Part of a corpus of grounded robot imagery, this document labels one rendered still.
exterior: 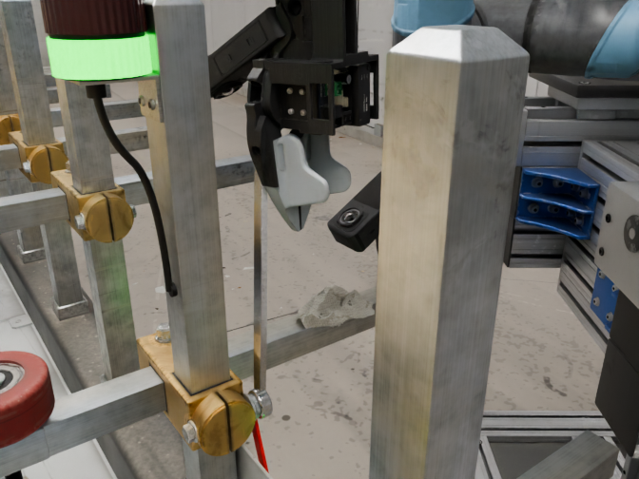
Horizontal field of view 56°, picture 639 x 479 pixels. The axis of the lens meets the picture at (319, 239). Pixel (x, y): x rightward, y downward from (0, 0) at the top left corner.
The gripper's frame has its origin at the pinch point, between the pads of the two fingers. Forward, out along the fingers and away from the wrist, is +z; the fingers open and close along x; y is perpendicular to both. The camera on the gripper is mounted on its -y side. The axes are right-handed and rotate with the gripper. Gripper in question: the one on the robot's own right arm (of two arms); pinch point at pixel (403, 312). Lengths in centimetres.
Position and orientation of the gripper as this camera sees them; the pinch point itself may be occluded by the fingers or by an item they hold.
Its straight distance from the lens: 71.0
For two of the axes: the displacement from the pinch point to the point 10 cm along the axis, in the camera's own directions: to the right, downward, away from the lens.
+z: 0.2, 9.2, 4.0
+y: 8.1, -2.5, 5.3
